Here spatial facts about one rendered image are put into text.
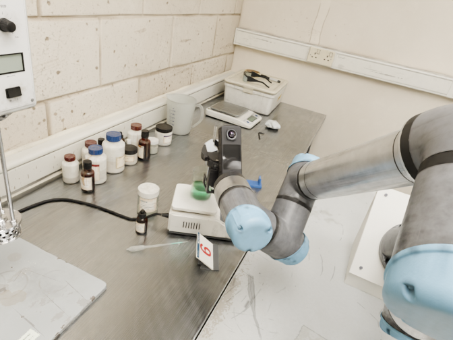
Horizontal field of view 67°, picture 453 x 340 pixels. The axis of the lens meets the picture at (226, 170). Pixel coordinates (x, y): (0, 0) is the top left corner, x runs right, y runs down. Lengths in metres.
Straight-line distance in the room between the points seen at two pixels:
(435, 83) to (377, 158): 1.67
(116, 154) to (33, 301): 0.53
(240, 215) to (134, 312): 0.32
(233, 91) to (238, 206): 1.41
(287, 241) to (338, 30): 1.66
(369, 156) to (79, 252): 0.68
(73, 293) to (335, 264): 0.65
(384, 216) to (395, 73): 1.26
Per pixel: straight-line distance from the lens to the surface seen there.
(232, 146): 0.72
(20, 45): 0.56
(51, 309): 0.79
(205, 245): 0.89
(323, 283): 0.93
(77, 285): 0.82
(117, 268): 0.85
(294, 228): 0.67
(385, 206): 0.99
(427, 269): 0.32
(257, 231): 0.58
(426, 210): 0.34
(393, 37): 2.15
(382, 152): 0.48
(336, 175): 0.56
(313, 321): 0.84
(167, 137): 1.38
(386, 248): 0.92
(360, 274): 0.94
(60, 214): 1.02
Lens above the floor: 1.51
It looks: 29 degrees down
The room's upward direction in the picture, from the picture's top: 11 degrees clockwise
